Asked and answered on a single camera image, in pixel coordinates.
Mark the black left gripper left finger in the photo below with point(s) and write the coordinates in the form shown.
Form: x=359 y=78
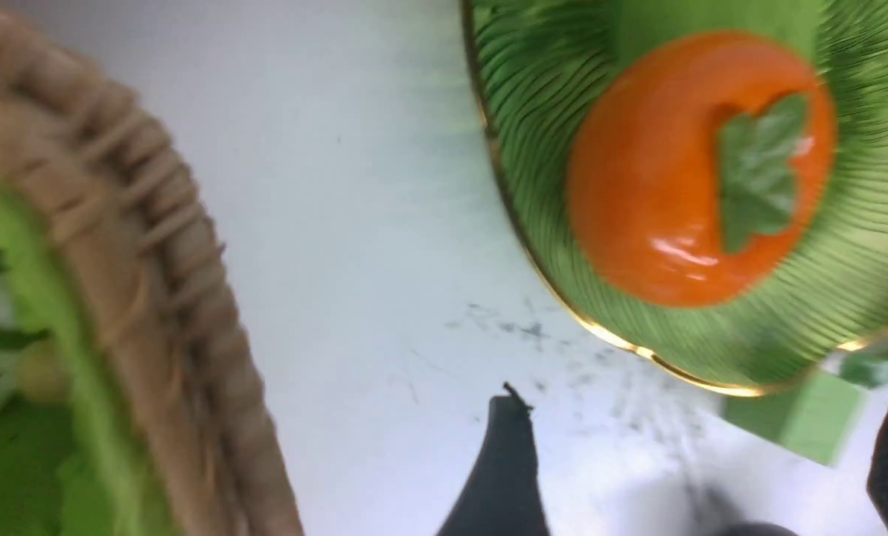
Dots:
x=501 y=495

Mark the orange persimmon green calyx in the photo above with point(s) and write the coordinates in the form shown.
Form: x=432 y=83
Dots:
x=699 y=170

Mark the green foam cube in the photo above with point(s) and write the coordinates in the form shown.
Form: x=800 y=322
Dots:
x=812 y=420

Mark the green ribbed glass plate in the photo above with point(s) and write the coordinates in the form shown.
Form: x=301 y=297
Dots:
x=537 y=66

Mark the woven wicker basket green lining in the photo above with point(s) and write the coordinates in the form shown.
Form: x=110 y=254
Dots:
x=129 y=400

